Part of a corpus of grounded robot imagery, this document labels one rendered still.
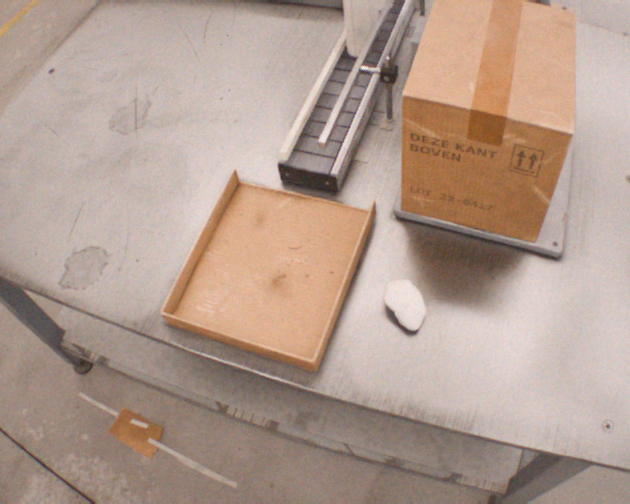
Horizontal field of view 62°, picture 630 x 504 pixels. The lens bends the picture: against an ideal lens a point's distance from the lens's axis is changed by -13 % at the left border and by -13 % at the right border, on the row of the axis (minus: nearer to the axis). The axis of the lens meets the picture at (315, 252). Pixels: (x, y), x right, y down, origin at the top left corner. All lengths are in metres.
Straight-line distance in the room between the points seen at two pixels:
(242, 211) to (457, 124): 0.43
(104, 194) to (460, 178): 0.67
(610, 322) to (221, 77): 0.93
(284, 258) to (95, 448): 1.11
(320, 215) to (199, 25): 0.68
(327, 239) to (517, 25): 0.48
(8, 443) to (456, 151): 1.70
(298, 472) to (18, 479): 0.93
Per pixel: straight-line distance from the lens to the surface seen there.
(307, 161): 1.05
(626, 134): 1.28
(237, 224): 1.05
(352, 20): 1.18
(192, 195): 1.12
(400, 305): 0.91
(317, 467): 1.71
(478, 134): 0.83
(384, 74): 1.07
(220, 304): 0.97
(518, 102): 0.82
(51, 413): 2.02
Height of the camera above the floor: 1.67
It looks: 58 degrees down
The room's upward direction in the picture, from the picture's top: 10 degrees counter-clockwise
